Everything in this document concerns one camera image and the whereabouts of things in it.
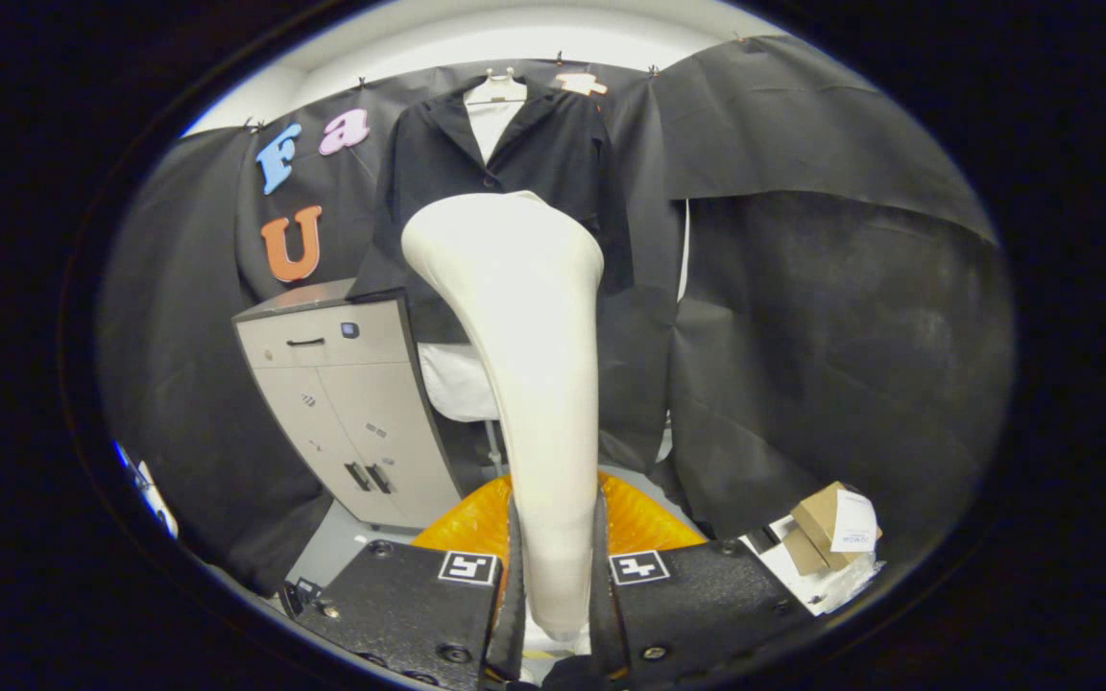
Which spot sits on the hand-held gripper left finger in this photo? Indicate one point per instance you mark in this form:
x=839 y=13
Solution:
x=512 y=624

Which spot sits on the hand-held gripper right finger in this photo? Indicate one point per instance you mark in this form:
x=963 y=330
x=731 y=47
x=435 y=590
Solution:
x=604 y=614

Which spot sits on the black jacket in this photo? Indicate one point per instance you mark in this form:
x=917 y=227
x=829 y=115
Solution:
x=553 y=144

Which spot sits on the mannequin stand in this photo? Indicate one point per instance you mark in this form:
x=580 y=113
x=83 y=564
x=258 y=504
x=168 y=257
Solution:
x=494 y=446

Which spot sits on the small black device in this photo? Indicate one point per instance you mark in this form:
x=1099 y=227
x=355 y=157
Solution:
x=301 y=593

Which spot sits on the brown cardboard box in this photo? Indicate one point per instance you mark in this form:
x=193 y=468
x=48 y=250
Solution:
x=817 y=523

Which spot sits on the white mannequin torso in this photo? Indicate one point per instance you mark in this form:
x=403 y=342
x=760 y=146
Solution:
x=457 y=384

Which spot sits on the grey cabinet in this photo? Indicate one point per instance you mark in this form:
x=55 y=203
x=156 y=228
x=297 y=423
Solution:
x=351 y=403

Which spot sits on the black backdrop cloth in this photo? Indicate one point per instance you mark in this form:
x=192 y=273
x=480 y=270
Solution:
x=831 y=336

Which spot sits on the white and blue object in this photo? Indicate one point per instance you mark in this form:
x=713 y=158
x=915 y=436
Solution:
x=157 y=504

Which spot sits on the row of small cloth clips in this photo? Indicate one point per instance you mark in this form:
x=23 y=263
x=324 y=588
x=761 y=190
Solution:
x=559 y=58

